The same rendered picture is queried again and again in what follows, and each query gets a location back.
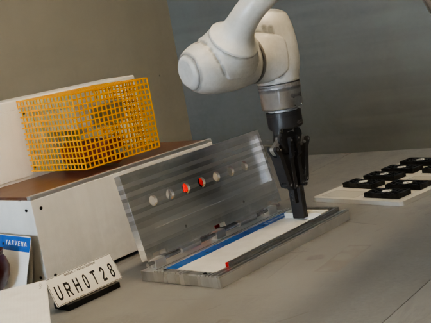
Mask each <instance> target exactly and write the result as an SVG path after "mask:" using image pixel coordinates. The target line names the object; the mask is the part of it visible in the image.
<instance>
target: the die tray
mask: <svg viewBox="0 0 431 323"><path fill-rule="evenodd" d="M400 179H402V180H431V174H430V173H422V170H420V171H417V172H415V173H413V174H406V176H405V177H403V178H400ZM390 182H392V181H385V184H388V183H390ZM369 190H372V189H363V188H344V187H343V186H340V187H337V188H335V189H332V190H329V191H327V192H325V193H322V194H319V195H317V196H314V201H315V202H327V203H349V204H371V205H383V206H404V205H406V204H409V203H411V202H413V201H416V200H418V199H420V198H422V197H424V196H426V195H429V194H431V185H430V186H428V187H426V188H424V189H422V190H411V194H409V195H406V196H405V197H402V198H401V199H381V198H366V197H364V192H367V191H369Z"/></svg>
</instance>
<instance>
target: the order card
mask: <svg viewBox="0 0 431 323"><path fill-rule="evenodd" d="M121 278H122V276H121V274H120V272H119V270H118V268H117V266H116V264H115V262H114V260H113V258H112V256H111V254H106V255H104V256H102V257H99V258H97V259H95V260H92V261H90V262H88V263H85V264H83V265H80V266H78V267H76V268H73V269H71V270H68V271H66V272H64V273H61V274H59V275H57V276H54V277H52V278H49V279H47V280H46V281H47V288H48V290H49V292H50V294H51V296H52V298H53V300H54V302H55V304H56V306H57V307H58V308H59V307H61V306H63V305H65V304H67V303H69V302H71V301H74V300H76V299H78V298H80V297H83V296H84V295H87V294H89V293H91V292H93V291H95V290H98V289H100V288H102V287H104V286H106V285H109V284H110V283H113V282H115V281H117V280H119V279H121Z"/></svg>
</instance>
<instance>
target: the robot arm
mask: <svg viewBox="0 0 431 323"><path fill-rule="evenodd" d="M278 1H279V0H239V2H238V3H237V4H236V5H235V7H234V8H233V10H232V11H231V12H230V14H229V16H228V17H227V18H226V20H225V21H224V22H217V23H215V24H213V25H212V27H211V28H210V29H209V30H208V31H207V32H206V33H205V34H204V35H203V36H202V37H201V38H199V39H198V41H197V42H195V43H193V44H191V45H190V46H189V47H188V48H186V50H184V52H183V53H182V54H181V55H180V58H179V62H178V73H179V76H180V79H181V80H182V82H183V84H184V85H185V86H187V87H188V88H190V89H191V90H192V91H193V92H197V93H199V94H222V93H227V92H232V91H235V90H239V89H242V88H244V87H246V86H249V85H252V84H257V85H258V92H259V96H260V103H261V107H262V111H264V112H268V113H266V118H267V125H268V129H269V130H271V131H272V132H273V145H272V146H271V147H268V148H267V152H268V154H269V155H270V157H271V159H272V162H273V165H274V168H275V171H276V175H277V177H278V180H279V182H280V186H281V187H282V188H287V189H288V191H289V197H290V202H291V207H292V214H293V218H294V219H304V218H306V217H308V212H307V205H306V200H305V191H304V187H303V186H306V185H307V184H308V182H306V181H308V179H309V171H308V144H309V140H310V137H309V136H304V135H302V132H301V129H300V126H301V125H302V124H303V119H302V114H301V108H298V106H301V105H302V104H303V98H302V93H301V83H300V75H299V73H300V54H299V49H298V43H297V40H296V35H295V32H294V28H293V26H292V23H291V20H290V18H289V16H288V14H287V13H286V12H285V11H283V10H279V9H271V7H272V6H273V5H274V4H276V3H277V2H278Z"/></svg>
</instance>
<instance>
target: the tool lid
mask: <svg viewBox="0 0 431 323"><path fill-rule="evenodd" d="M242 162H243V163H244V164H245V166H246V169H245V170H243V169H242V167H241V163H242ZM228 167H229V168H231V170H232V175H231V176H230V175H229V174H228V172H227V168H228ZM214 172H215V173H216V174H217V177H218V180H217V181H215V180H214V179H213V173H214ZM199 178H201V179H202V181H203V186H202V187H200V186H199V184H198V179H199ZM114 181H115V184H116V186H117V189H118V192H119V195H120V198H121V201H122V204H123V207H124V210H125V213H126V216H127V219H128V222H129V225H130V227H131V231H132V233H133V237H134V239H135V243H136V245H137V249H138V251H139V254H140V258H141V260H142V262H145V261H149V260H152V259H153V258H154V256H153V253H155V252H157V251H160V254H163V253H167V252H169V251H172V250H173V249H175V248H177V249H180V250H181V252H180V254H181V253H184V252H186V251H188V250H190V249H193V248H195V247H197V246H199V245H201V239H200V237H202V236H204V235H207V234H209V233H211V232H213V231H215V230H216V229H215V225H218V224H219V225H220V227H223V226H227V225H229V224H231V223H233V222H239V225H238V226H239V227H240V226H242V225H244V224H247V223H249V222H251V221H252V220H255V219H257V214H256V212H257V211H259V210H262V209H264V208H267V207H268V205H267V202H269V201H271V204H274V203H277V202H279V201H281V198H280V194H279V192H278V189H277V186H276V183H275V179H274V177H273V173H272V171H271V168H270V165H269V162H268V159H267V156H266V152H265V150H264V146H263V144H262V141H261V138H260V135H259V132H258V130H256V131H252V132H250V133H246V134H244V135H241V136H238V137H235V138H231V139H229V140H225V141H223V142H219V143H217V144H214V145H210V146H208V147H204V148H201V149H198V150H195V151H192V152H189V153H186V154H183V155H180V156H177V157H174V158H171V159H168V160H165V161H161V162H159V163H156V164H153V165H150V166H147V167H144V168H141V169H138V170H134V171H132V172H129V173H126V174H123V175H120V176H117V177H114ZM183 184H186V185H187V188H188V192H187V193H185V192H184V191H183V188H182V186H183ZM167 190H170V191H171V193H172V198H171V199H168V198H167V196H166V191H167ZM150 196H153V197H154V198H155V205H154V206H152V205H151V204H150V202H149V197H150Z"/></svg>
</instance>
